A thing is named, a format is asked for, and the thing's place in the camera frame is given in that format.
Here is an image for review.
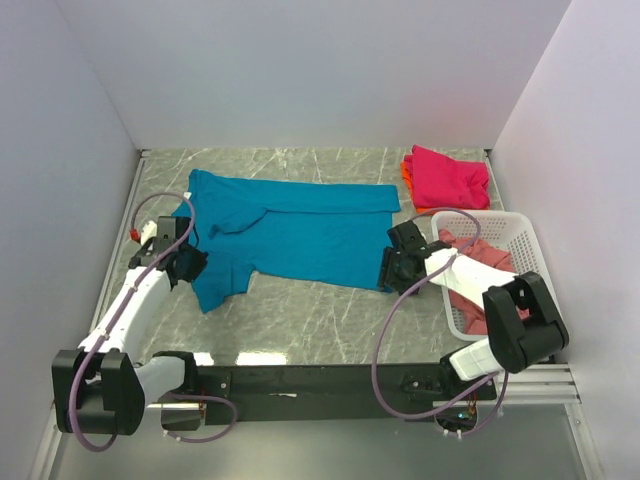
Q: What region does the white plastic laundry basket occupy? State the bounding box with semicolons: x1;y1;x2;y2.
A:
431;210;555;341

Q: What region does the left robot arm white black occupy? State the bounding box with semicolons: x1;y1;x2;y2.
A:
52;216;207;435

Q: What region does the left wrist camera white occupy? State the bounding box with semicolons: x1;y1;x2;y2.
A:
129;220;157;245

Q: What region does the salmon pink t shirt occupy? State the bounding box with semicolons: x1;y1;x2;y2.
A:
435;229;516;337

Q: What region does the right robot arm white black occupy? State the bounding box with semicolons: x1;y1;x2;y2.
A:
378;221;569;387

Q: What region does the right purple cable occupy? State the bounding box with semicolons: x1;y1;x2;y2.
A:
372;207;510;439

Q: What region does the magenta folded t shirt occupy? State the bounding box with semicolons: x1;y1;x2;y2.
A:
400;145;490;210

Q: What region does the blue t shirt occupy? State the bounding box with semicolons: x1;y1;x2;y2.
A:
174;169;400;313

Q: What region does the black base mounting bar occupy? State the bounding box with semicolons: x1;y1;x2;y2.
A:
181;363;472;422

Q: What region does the orange folded t shirt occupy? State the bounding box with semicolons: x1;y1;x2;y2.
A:
400;161;444;213

